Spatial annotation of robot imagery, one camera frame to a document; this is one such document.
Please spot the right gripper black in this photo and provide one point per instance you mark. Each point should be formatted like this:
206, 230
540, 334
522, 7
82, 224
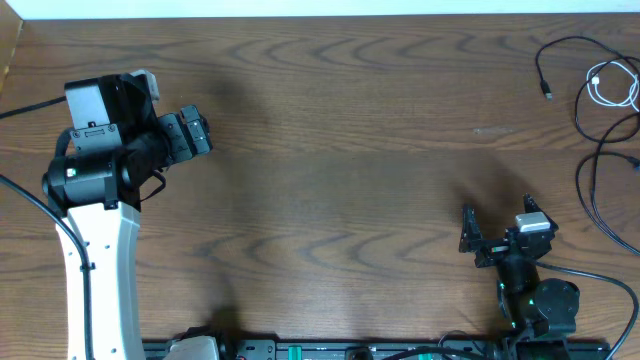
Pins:
493, 251

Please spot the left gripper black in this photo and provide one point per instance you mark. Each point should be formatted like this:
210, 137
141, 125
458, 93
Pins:
187, 143

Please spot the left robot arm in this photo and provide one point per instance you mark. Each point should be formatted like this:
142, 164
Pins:
116, 143

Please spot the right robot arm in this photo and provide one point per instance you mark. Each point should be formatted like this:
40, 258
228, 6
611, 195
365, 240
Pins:
542, 312

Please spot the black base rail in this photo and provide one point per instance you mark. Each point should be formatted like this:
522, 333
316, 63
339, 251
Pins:
455, 348

